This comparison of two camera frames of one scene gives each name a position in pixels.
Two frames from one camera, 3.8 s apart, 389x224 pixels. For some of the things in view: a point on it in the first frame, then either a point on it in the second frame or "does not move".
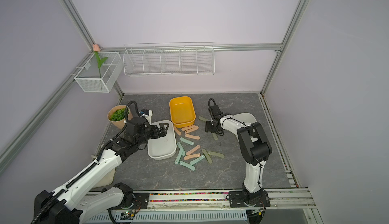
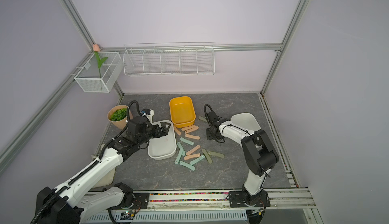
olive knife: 203,119 does not move
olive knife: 216,153 does not move
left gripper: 163,132 does not move
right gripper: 207,127 to 208,136
